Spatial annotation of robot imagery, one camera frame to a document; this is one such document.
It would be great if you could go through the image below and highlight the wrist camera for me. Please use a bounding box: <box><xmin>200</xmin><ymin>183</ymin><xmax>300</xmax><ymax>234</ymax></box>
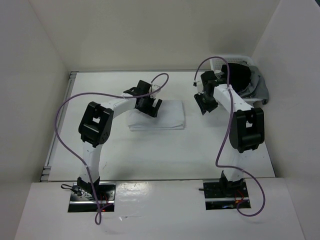
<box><xmin>193</xmin><ymin>80</ymin><xmax>204</xmax><ymax>94</ymax></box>
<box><xmin>149</xmin><ymin>84</ymin><xmax>161</xmax><ymax>98</ymax></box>

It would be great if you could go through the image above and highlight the grey skirt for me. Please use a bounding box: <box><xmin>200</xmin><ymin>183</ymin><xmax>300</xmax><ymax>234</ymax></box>
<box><xmin>237</xmin><ymin>61</ymin><xmax>269</xmax><ymax>105</ymax></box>

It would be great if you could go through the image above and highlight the white laundry basket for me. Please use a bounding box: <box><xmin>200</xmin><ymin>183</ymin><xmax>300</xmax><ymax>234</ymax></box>
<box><xmin>209</xmin><ymin>54</ymin><xmax>262</xmax><ymax>106</ymax></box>

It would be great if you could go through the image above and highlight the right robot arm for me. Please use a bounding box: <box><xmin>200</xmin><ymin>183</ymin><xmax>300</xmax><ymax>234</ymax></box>
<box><xmin>194</xmin><ymin>70</ymin><xmax>265</xmax><ymax>197</ymax></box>

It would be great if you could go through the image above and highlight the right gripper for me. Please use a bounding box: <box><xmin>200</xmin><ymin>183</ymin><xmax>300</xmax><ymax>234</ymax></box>
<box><xmin>194</xmin><ymin>90</ymin><xmax>219</xmax><ymax>115</ymax></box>

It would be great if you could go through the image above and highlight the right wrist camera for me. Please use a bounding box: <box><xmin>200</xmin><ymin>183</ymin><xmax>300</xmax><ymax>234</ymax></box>
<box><xmin>193</xmin><ymin>80</ymin><xmax>204</xmax><ymax>94</ymax></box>

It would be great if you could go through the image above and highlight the black skirt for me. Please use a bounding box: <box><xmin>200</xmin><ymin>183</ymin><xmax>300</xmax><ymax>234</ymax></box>
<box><xmin>228</xmin><ymin>63</ymin><xmax>252</xmax><ymax>95</ymax></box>

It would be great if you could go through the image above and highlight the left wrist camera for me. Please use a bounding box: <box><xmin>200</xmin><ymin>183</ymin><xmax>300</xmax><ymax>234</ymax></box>
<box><xmin>149</xmin><ymin>84</ymin><xmax>161</xmax><ymax>98</ymax></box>

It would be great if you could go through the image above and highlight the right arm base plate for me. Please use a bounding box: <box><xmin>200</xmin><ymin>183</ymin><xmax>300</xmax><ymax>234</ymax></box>
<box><xmin>198</xmin><ymin>180</ymin><xmax>251</xmax><ymax>211</ymax></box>

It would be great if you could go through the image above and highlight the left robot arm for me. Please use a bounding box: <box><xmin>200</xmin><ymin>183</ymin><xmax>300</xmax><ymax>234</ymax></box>
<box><xmin>77</xmin><ymin>80</ymin><xmax>162</xmax><ymax>200</ymax></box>

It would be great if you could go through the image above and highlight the white skirt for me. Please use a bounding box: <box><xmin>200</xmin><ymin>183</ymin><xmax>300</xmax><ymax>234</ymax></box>
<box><xmin>126</xmin><ymin>100</ymin><xmax>186</xmax><ymax>132</ymax></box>

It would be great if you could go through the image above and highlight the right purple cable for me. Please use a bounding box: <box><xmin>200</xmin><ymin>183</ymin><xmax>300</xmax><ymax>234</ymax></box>
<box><xmin>193</xmin><ymin>56</ymin><xmax>266</xmax><ymax>216</ymax></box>

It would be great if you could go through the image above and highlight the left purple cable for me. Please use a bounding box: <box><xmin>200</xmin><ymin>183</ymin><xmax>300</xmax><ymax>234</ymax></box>
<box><xmin>54</xmin><ymin>72</ymin><xmax>170</xmax><ymax>225</ymax></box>

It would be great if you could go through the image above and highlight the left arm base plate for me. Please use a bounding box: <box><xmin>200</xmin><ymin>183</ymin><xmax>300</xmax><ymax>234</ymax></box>
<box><xmin>60</xmin><ymin>181</ymin><xmax>116</xmax><ymax>213</ymax></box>

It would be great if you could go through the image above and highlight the purple cable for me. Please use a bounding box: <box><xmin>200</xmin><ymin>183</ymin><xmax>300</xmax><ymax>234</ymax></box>
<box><xmin>54</xmin><ymin>72</ymin><xmax>170</xmax><ymax>225</ymax></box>
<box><xmin>193</xmin><ymin>56</ymin><xmax>266</xmax><ymax>216</ymax></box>

